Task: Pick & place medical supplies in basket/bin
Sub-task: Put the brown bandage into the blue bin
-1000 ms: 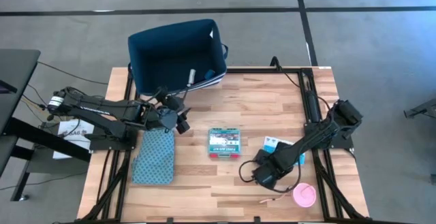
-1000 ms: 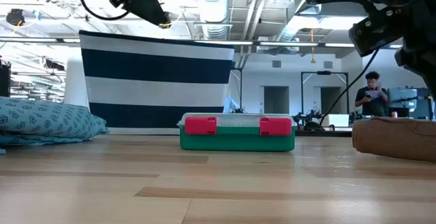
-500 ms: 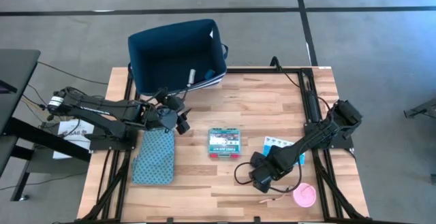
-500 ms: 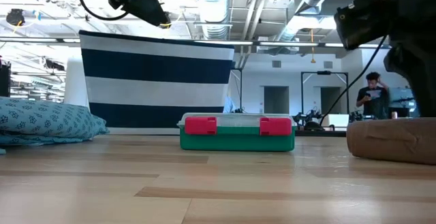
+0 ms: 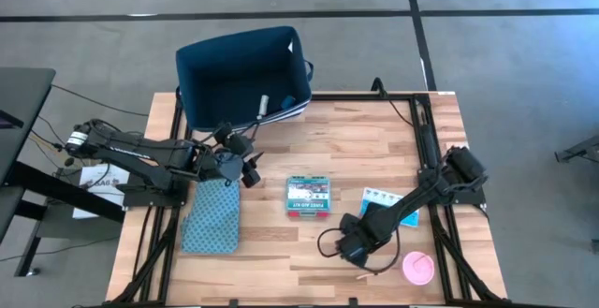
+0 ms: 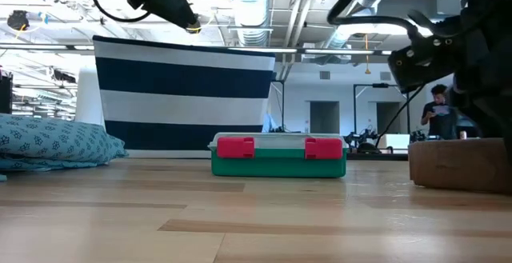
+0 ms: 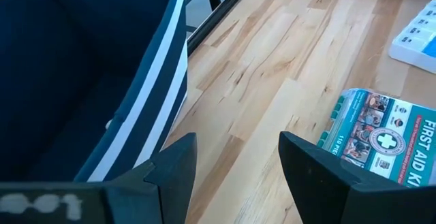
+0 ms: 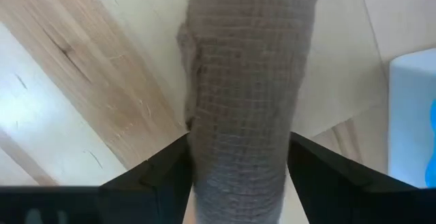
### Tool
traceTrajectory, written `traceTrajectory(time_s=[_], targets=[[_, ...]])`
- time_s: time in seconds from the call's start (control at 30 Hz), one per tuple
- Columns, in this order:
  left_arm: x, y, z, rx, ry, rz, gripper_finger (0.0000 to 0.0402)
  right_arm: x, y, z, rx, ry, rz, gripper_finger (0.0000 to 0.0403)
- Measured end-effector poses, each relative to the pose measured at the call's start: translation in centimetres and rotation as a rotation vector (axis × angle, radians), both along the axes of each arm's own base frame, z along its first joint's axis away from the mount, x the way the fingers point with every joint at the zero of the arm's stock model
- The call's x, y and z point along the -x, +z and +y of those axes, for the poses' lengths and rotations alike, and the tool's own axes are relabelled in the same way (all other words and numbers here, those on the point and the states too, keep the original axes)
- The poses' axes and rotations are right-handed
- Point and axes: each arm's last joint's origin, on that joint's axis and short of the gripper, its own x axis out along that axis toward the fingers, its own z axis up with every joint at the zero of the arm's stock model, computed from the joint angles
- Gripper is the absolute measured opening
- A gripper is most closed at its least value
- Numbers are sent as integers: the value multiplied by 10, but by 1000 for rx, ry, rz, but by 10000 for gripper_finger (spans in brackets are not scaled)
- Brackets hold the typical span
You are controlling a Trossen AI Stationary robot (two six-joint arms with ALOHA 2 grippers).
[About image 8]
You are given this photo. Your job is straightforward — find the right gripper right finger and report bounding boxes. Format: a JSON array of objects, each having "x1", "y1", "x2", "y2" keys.
[{"x1": 287, "y1": 131, "x2": 436, "y2": 224}]

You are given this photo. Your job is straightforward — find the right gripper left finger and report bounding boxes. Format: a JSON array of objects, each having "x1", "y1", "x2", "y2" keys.
[{"x1": 98, "y1": 132, "x2": 194, "y2": 224}]

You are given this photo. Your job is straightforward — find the blue and white pill organizer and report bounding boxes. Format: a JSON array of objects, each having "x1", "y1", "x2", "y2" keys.
[{"x1": 387, "y1": 48, "x2": 436, "y2": 189}]

